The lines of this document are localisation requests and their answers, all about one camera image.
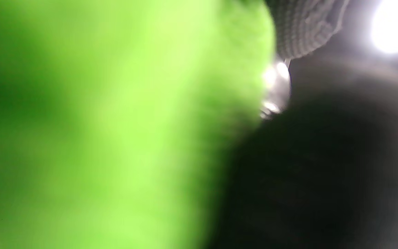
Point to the green microfibre cloth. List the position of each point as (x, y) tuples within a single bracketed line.
[(116, 121)]

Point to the person's left hand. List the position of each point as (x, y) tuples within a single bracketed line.
[(306, 24)]

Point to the person's right hand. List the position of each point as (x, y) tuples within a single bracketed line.
[(323, 173)]

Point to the clear plastic shaker lid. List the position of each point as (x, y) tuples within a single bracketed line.
[(278, 90)]

